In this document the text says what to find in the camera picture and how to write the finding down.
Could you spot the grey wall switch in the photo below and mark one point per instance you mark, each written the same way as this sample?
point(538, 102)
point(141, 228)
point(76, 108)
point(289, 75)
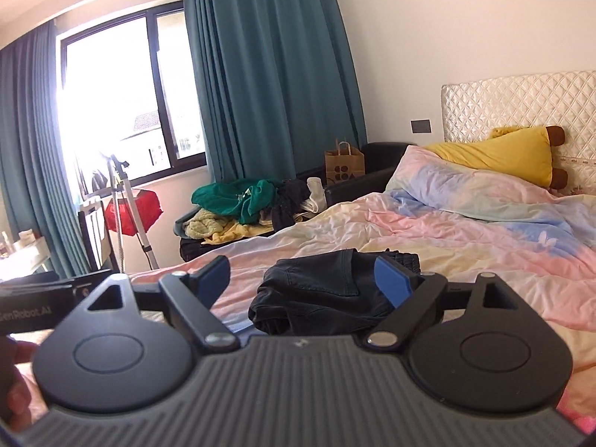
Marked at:
point(421, 126)

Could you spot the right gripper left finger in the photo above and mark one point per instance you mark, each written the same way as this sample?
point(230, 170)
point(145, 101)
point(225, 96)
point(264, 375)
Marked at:
point(186, 300)

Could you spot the black pants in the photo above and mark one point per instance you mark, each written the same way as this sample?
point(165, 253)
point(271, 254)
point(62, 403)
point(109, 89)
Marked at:
point(324, 294)

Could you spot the black garment on pile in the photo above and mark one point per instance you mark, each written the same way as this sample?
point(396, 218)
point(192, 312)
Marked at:
point(290, 196)

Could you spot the person left hand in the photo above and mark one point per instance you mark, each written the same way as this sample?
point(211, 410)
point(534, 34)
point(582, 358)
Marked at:
point(22, 396)

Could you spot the green garment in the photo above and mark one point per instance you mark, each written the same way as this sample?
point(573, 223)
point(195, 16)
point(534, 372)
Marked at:
point(241, 199)

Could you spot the white quilted headboard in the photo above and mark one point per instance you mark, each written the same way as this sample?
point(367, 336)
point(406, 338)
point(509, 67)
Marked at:
point(471, 110)

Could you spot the white desk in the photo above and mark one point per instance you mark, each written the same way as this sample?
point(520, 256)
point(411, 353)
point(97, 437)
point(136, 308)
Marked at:
point(29, 254)

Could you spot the silver tripod stand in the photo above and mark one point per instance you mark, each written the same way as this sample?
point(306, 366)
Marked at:
point(120, 185)

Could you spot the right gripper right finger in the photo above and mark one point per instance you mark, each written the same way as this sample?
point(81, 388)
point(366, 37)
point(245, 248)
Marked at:
point(419, 301)

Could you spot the brown paper bag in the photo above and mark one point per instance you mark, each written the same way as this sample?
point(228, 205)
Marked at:
point(345, 162)

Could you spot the red bag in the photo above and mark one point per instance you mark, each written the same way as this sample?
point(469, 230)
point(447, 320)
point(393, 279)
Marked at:
point(147, 205)

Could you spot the teal curtain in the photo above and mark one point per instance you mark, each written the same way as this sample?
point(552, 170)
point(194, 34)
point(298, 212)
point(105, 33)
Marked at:
point(276, 85)
point(34, 182)

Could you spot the yellow plush toy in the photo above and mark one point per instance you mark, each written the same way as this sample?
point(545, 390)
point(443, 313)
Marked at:
point(524, 152)

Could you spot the left teal curtain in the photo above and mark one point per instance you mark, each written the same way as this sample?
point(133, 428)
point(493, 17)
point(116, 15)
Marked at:
point(34, 182)

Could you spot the black chair frame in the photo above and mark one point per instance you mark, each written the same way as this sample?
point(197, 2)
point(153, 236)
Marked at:
point(96, 237)

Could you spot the pale yellow knit garment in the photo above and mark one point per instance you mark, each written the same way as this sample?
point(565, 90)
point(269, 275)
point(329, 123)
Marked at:
point(204, 224)

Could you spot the black window frame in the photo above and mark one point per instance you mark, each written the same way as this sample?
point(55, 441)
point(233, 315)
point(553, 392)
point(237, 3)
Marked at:
point(129, 93)

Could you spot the white garment on pile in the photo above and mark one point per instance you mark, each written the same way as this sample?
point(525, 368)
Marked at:
point(316, 201)

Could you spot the right teal curtain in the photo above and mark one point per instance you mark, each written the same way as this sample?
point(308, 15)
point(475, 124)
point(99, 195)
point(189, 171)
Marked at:
point(276, 85)

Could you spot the pastel pillow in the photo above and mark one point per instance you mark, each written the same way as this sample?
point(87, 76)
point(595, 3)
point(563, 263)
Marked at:
point(484, 195)

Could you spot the pastel tie-dye duvet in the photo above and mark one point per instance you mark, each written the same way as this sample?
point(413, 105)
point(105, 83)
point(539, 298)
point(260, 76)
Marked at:
point(547, 255)

